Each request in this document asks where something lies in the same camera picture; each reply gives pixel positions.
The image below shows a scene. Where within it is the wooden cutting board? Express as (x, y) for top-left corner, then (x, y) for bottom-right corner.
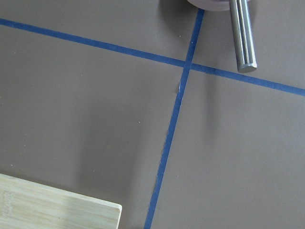
(0, 174), (122, 229)

